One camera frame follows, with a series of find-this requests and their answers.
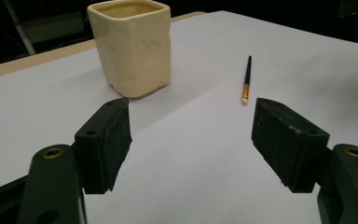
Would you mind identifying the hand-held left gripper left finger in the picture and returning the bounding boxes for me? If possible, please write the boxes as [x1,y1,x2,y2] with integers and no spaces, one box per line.
[74,97,133,195]

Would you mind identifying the white metal table leg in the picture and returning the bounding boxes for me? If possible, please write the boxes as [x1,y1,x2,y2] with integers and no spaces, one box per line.
[3,0,87,56]

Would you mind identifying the cream ceramic square cup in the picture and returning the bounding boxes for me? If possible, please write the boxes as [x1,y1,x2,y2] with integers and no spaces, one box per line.
[87,0,172,99]

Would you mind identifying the light wooden table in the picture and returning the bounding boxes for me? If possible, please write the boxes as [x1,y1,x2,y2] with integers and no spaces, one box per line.
[0,11,207,82]

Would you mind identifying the dark-handled paintbrush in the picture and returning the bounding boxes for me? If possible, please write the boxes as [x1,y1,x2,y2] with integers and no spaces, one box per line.
[241,55,253,105]

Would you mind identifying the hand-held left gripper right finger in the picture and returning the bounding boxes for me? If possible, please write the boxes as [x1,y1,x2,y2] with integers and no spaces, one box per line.
[251,97,330,194]

